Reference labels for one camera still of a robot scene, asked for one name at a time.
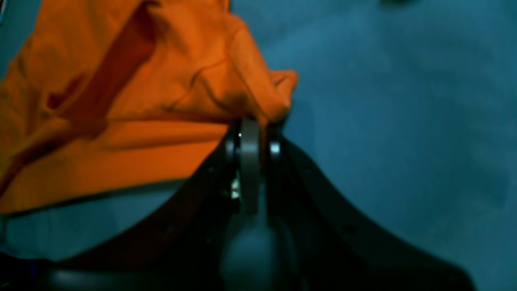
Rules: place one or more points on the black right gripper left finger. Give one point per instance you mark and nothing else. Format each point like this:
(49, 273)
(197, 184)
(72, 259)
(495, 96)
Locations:
(179, 245)

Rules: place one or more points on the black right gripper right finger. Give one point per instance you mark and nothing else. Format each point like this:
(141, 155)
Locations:
(337, 247)

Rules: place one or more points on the orange t-shirt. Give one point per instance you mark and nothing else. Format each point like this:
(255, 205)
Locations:
(108, 94)

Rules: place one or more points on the teal table cloth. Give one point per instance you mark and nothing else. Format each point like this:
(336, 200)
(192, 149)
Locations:
(408, 107)

